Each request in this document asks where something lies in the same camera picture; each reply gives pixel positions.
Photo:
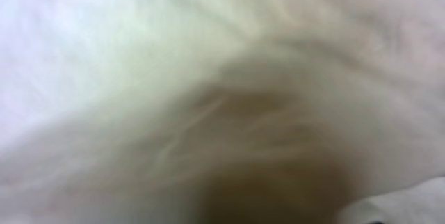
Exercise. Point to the beige cotton shorts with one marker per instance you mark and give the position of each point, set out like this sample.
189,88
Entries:
222,111

